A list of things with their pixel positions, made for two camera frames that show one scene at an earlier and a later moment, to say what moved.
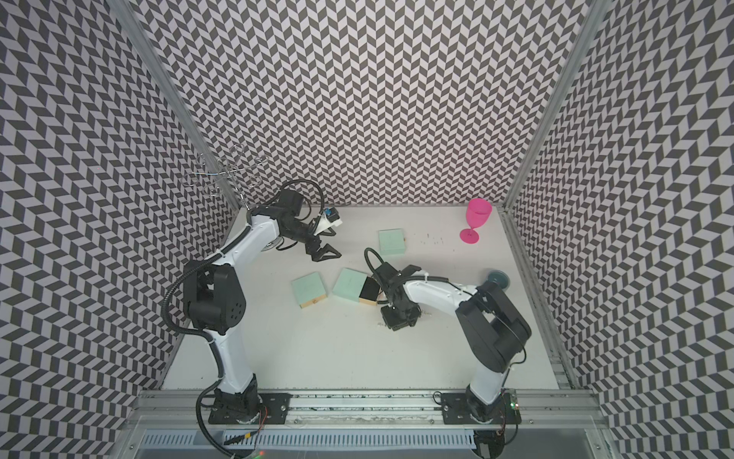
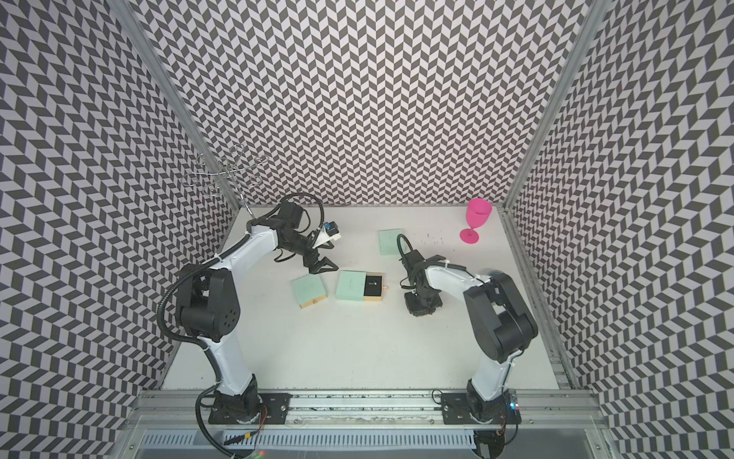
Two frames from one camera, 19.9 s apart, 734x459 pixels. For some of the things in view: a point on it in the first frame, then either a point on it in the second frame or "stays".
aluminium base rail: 167,410 stays
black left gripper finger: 327,252 to 326,261
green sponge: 392,242 stays
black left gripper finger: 326,252 to 315,268
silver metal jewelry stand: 226,175 stays
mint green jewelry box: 356,286 stays
